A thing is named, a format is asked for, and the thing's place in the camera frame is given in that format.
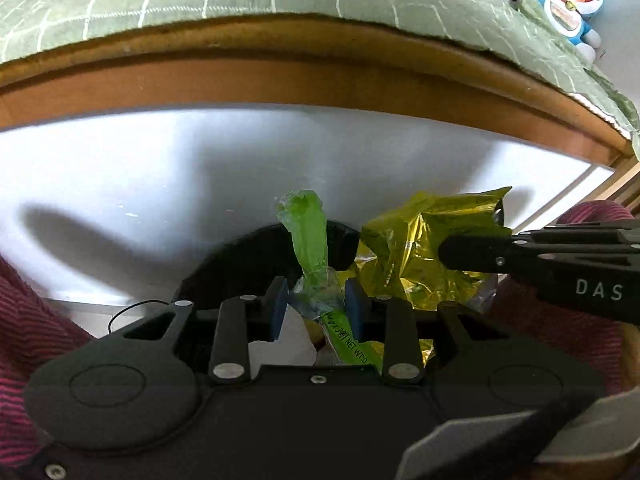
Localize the thin black cable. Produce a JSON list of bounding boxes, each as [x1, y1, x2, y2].
[[107, 300, 173, 335]]

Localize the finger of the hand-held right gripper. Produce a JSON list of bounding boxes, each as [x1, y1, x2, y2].
[[437, 232, 541, 281]]

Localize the yellow green foil wrapper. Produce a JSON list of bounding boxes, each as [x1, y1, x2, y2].
[[350, 186, 513, 366]]

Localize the white bed side panel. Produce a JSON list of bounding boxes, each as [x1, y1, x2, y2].
[[0, 102, 616, 306]]

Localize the wooden bed frame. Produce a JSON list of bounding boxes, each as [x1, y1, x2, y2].
[[0, 12, 640, 211]]

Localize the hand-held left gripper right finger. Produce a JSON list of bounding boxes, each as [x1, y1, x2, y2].
[[344, 277, 506, 386]]

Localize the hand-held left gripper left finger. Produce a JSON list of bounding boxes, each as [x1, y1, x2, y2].
[[107, 276, 290, 386]]

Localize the green clear plastic wrapper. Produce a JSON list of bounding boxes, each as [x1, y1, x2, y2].
[[275, 189, 386, 371]]

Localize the black trash bin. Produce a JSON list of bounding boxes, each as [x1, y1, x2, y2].
[[172, 220, 496, 376]]

